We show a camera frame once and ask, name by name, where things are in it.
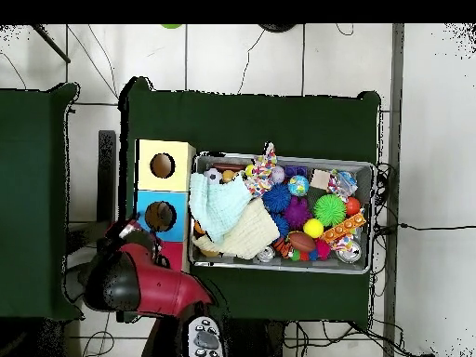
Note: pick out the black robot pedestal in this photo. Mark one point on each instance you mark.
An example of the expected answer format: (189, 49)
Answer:
(256, 340)

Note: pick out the purple spiky toy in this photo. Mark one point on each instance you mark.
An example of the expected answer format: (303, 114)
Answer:
(296, 214)

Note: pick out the black round object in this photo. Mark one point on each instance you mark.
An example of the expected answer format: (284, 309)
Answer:
(277, 27)

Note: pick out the blue spiky ball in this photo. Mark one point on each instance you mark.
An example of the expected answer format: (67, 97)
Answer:
(277, 197)

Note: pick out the cream white cloth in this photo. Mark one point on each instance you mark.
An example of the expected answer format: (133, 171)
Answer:
(253, 230)

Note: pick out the dark green table cloth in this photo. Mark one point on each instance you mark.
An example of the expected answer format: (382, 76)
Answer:
(241, 122)
(29, 204)

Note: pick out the small green object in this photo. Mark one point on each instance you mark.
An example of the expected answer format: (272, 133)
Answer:
(171, 26)

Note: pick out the yellow ball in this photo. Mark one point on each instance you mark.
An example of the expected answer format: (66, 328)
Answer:
(313, 228)

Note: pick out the orange plastic tray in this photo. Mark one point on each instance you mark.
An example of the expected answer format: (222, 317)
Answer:
(344, 227)

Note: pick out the globe print ball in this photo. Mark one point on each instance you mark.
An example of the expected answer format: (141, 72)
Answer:
(298, 185)

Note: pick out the mint green cloth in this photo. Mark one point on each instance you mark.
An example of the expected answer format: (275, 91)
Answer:
(219, 208)

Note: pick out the wooden box with three holes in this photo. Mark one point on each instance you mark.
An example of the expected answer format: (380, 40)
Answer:
(174, 178)

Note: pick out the green spiky ball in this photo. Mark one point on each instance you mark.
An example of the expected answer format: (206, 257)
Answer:
(330, 210)

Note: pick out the colourful dotted cloth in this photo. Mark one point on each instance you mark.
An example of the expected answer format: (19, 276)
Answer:
(262, 174)

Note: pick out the black slanted rod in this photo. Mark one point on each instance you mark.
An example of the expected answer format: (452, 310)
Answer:
(52, 44)

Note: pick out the brown toy football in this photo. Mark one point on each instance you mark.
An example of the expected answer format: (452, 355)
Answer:
(302, 242)

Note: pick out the shallow mesh bin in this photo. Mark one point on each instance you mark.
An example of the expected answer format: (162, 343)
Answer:
(357, 171)

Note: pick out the black upright panel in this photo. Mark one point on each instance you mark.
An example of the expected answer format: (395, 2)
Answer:
(106, 178)

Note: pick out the grey round stand foot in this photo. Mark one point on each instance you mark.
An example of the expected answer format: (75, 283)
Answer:
(74, 280)

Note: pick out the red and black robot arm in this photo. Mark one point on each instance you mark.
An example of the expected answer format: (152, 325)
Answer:
(160, 293)

